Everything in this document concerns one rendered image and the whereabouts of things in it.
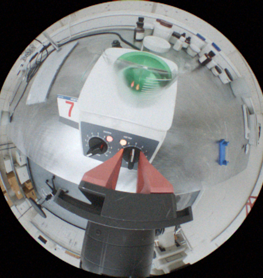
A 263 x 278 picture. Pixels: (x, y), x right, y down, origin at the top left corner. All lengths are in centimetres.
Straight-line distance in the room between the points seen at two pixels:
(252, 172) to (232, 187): 39
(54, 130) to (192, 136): 36
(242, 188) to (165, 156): 142
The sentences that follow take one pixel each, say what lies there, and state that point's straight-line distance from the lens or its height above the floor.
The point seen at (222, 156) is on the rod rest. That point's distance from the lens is 39.
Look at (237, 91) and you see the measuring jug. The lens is 68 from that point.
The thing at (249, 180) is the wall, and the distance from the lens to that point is 149.
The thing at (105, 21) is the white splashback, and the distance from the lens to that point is 53.
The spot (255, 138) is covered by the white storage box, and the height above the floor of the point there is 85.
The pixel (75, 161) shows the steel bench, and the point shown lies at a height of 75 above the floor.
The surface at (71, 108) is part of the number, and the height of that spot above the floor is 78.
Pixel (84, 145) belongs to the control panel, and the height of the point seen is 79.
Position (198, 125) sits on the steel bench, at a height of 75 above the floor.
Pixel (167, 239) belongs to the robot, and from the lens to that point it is 83.
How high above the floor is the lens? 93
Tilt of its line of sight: 85 degrees down
